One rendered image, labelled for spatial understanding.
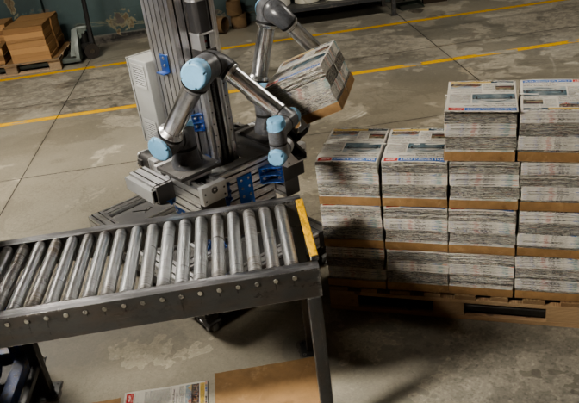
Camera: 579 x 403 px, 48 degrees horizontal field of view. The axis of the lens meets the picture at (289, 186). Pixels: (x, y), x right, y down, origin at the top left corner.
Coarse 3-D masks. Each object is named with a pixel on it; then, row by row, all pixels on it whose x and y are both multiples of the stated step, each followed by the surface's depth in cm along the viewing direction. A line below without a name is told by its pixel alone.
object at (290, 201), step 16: (224, 208) 269; (240, 208) 267; (256, 208) 267; (272, 208) 268; (288, 208) 269; (112, 224) 268; (128, 224) 266; (144, 224) 265; (160, 224) 265; (176, 224) 266; (192, 224) 267; (208, 224) 268; (224, 224) 269; (240, 224) 270; (256, 224) 270; (16, 240) 265; (32, 240) 263; (48, 240) 263; (64, 240) 264; (80, 240) 265; (96, 240) 265; (112, 240) 266; (128, 240) 267; (144, 240) 268; (160, 240) 269; (176, 240) 270; (192, 240) 270
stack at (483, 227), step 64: (384, 128) 316; (320, 192) 300; (384, 192) 291; (512, 192) 275; (576, 192) 268; (384, 256) 308; (448, 256) 298; (512, 256) 290; (512, 320) 305; (576, 320) 296
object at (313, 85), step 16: (304, 64) 293; (320, 64) 278; (272, 80) 293; (288, 80) 283; (304, 80) 281; (320, 80) 280; (336, 80) 291; (288, 96) 288; (304, 96) 286; (320, 96) 284; (336, 96) 284; (304, 112) 289
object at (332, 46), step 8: (320, 48) 304; (328, 48) 296; (336, 48) 305; (296, 56) 313; (304, 56) 306; (336, 56) 301; (288, 64) 309; (296, 64) 301; (336, 64) 298; (344, 64) 310; (344, 72) 306; (344, 80) 301
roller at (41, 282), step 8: (56, 240) 261; (48, 248) 257; (56, 248) 257; (48, 256) 251; (56, 256) 253; (48, 264) 246; (40, 272) 241; (48, 272) 243; (40, 280) 237; (48, 280) 240; (32, 288) 233; (40, 288) 233; (32, 296) 228; (40, 296) 230; (32, 304) 224; (40, 304) 228
